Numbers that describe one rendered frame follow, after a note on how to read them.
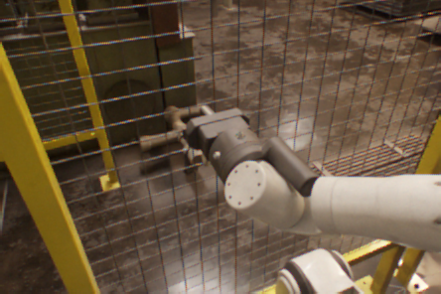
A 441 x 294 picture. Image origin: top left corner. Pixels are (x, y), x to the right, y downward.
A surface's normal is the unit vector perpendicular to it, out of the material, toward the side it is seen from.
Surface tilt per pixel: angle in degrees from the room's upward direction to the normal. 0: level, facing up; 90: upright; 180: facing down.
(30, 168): 90
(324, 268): 0
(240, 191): 44
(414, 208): 52
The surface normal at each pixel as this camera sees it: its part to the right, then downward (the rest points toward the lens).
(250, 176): -0.64, -0.43
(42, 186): 0.39, 0.51
